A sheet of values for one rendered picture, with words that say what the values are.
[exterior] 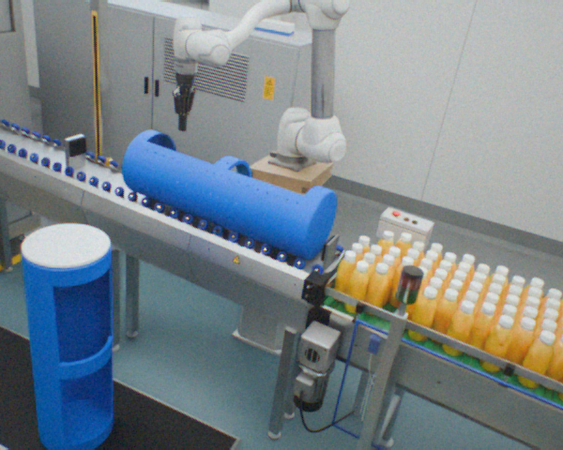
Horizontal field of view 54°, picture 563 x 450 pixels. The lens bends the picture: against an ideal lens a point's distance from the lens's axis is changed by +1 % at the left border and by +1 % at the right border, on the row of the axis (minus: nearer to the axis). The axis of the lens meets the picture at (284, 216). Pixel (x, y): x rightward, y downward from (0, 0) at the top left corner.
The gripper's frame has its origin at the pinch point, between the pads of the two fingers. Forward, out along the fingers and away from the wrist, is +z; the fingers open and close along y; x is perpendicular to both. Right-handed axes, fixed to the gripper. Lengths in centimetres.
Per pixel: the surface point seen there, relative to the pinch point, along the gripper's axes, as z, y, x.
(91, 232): 30, 51, 1
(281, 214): 18, 12, 56
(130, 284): 97, -7, -32
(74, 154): 31, 2, -59
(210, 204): 24.0, 13.1, 25.5
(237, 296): 65, 6, 39
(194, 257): 51, 12, 19
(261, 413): 133, -4, 54
